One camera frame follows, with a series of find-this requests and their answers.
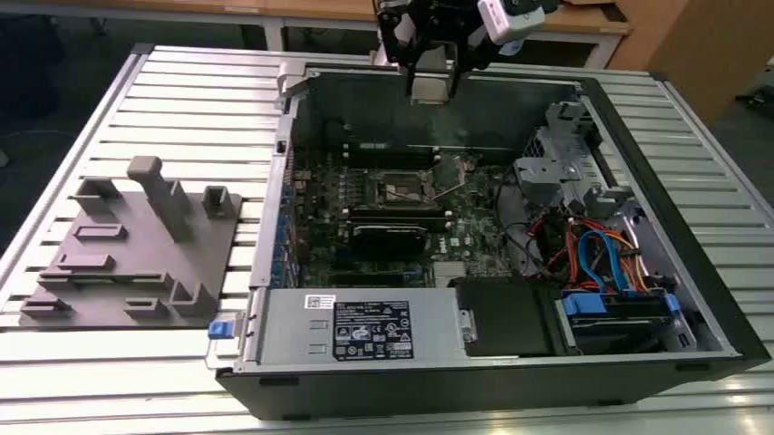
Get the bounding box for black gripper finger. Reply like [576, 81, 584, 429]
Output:
[447, 26, 495, 99]
[378, 11, 420, 99]

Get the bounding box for black PC case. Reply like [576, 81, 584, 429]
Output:
[204, 61, 773, 422]

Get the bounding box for wooden desk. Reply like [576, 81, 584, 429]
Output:
[0, 0, 636, 69]

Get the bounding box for blue data wire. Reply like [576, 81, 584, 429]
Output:
[575, 229, 634, 298]

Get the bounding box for hard disk in blue carrier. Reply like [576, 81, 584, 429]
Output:
[559, 289, 678, 354]

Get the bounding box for green motherboard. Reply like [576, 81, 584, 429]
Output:
[283, 144, 527, 291]

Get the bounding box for grey parts rack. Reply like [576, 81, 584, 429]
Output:
[17, 155, 244, 328]

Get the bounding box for CPU socket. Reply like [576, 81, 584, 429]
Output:
[374, 169, 438, 210]

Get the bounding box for graphics card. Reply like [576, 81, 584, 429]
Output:
[351, 224, 428, 257]

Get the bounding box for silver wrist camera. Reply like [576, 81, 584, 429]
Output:
[475, 0, 548, 46]

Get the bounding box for wooden cabinet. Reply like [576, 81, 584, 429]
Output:
[610, 0, 774, 126]

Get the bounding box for silver CPU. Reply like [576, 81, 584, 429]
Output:
[410, 67, 452, 106]

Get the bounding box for metal drive cage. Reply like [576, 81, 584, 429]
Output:
[512, 101, 636, 218]

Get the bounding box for wire locking lever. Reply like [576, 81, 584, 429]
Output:
[386, 188, 436, 202]

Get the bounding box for green RAM stick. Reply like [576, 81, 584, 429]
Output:
[351, 216, 447, 228]

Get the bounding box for silver power supply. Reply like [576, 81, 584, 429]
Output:
[239, 287, 471, 368]

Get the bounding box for black plastic shroud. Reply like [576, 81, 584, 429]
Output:
[456, 275, 567, 359]

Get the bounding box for red yellow power wires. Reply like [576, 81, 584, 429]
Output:
[524, 216, 651, 294]

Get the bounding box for grey plastic bracket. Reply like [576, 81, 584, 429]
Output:
[275, 61, 311, 110]

